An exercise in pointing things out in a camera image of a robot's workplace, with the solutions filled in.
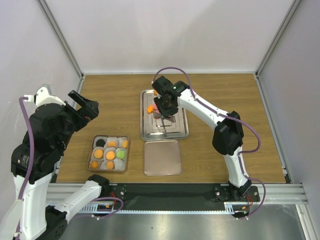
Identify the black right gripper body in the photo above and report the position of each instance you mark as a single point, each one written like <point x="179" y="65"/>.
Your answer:
<point x="163" y="106"/>

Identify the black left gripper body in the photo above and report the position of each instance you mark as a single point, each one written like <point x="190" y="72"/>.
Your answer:
<point x="79" y="118"/>

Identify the silver metal tongs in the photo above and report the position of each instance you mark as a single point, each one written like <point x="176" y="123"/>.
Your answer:
<point x="164" y="125"/>

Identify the black sandwich cookie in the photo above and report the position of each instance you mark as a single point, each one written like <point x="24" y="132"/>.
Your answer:
<point x="100" y="143"/>

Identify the tan round biscuit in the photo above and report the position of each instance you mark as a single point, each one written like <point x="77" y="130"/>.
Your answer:
<point x="98" y="153"/>
<point x="110" y="155"/>
<point x="125" y="143"/>

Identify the orange chip cookie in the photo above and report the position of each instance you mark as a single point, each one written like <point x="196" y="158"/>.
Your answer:
<point x="112" y="144"/>

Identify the rose gold cookie tin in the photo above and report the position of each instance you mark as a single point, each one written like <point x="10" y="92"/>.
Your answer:
<point x="120" y="165"/>

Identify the orange leaf cookie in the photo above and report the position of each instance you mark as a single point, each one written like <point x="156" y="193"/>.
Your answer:
<point x="94" y="165"/>

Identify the green round cookie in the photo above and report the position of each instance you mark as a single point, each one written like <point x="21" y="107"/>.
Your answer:
<point x="121" y="154"/>

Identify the orange pumpkin cookie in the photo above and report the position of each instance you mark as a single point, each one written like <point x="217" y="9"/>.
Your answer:
<point x="110" y="165"/>

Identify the rose gold tin lid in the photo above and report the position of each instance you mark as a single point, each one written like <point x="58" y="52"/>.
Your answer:
<point x="162" y="158"/>

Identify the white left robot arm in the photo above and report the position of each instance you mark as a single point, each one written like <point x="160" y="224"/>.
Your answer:
<point x="50" y="122"/>

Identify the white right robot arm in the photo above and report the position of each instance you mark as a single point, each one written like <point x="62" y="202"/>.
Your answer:
<point x="227" y="129"/>

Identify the orange fish cookie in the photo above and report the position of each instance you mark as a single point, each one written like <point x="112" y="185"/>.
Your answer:
<point x="150" y="109"/>

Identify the silver metal baking tray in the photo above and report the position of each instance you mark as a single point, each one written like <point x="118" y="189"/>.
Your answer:
<point x="146" y="131"/>

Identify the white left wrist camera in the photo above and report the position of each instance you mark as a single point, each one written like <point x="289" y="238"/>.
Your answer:
<point x="44" y="95"/>

